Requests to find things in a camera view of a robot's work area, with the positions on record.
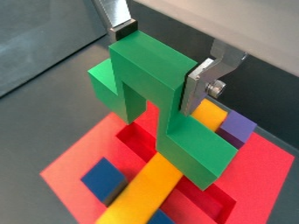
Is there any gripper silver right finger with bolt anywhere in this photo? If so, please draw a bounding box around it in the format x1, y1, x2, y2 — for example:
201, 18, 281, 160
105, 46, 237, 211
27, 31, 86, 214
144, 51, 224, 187
180, 39, 248, 116

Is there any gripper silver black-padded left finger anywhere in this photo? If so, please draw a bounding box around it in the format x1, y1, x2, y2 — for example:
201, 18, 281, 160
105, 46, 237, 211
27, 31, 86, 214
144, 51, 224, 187
92, 0, 137, 43

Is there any green S-shaped block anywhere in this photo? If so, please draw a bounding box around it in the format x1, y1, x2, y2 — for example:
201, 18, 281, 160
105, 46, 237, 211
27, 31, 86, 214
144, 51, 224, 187
88, 31, 237, 190

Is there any red puzzle board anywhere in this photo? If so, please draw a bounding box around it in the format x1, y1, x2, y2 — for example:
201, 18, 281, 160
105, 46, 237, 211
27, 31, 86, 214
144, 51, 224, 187
41, 103, 294, 224

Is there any purple block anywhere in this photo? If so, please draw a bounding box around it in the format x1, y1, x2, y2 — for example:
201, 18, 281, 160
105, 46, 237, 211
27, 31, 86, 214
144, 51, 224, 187
216, 110, 257, 149

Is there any dark blue block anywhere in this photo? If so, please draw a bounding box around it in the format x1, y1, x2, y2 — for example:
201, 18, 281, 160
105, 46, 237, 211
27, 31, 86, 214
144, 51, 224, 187
81, 157, 126, 207

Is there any yellow block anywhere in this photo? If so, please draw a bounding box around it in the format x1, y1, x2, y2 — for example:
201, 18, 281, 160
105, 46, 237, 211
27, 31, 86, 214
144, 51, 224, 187
96, 99, 228, 224

